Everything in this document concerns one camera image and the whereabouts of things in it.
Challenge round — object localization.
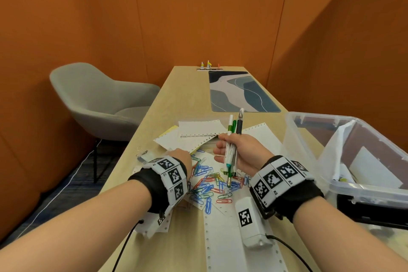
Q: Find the person's left hand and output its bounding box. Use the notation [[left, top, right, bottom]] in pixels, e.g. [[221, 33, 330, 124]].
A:
[[167, 148, 193, 180]]

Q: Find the stack of white perforated papers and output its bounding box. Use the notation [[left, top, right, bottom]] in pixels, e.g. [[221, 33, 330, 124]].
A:
[[133, 119, 289, 272]]

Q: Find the person's left forearm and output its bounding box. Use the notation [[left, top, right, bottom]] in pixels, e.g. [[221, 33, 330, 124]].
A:
[[0, 179, 152, 272]]

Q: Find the clear black pen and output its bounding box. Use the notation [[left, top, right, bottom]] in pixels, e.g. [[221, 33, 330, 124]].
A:
[[232, 108, 245, 177]]

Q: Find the black camera cable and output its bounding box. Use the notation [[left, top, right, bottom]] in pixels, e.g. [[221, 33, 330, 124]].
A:
[[265, 233, 315, 272], [111, 219, 145, 272]]

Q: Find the patterned desk mat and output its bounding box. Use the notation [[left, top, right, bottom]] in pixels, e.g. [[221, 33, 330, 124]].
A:
[[208, 71, 282, 113]]

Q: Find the white wrist camera unit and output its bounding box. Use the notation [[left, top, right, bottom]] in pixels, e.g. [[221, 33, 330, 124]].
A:
[[135, 208, 173, 239], [235, 197, 274, 249]]

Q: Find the grey armchair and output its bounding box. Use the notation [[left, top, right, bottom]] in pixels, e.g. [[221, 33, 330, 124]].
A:
[[49, 62, 161, 183]]

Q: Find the pile of coloured paper clips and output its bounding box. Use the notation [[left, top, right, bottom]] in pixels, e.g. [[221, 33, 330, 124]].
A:
[[188, 149, 255, 215]]

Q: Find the person's right hand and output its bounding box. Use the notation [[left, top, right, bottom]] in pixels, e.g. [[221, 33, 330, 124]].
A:
[[212, 133, 275, 177]]

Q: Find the person's right forearm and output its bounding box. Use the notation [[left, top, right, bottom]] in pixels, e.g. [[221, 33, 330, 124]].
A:
[[292, 197, 408, 272]]

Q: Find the yellow sticky note pad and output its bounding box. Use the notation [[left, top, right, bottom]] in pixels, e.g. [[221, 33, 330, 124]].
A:
[[158, 125, 180, 138]]

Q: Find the white teal marker pen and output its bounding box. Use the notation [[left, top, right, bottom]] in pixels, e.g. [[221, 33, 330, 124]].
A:
[[225, 114, 235, 172]]

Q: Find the green pen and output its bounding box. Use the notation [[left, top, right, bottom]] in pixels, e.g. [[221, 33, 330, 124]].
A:
[[227, 119, 238, 189]]

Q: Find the clear plastic storage bin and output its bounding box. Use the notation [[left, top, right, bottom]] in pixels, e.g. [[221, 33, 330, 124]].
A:
[[282, 111, 408, 230]]

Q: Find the white card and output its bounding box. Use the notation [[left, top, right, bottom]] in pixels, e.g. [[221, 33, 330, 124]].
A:
[[349, 146, 404, 190]]

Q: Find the black wristband with marker tags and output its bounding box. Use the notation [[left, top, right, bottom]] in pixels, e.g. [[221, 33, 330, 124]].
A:
[[127, 155, 189, 215], [248, 155, 325, 224]]

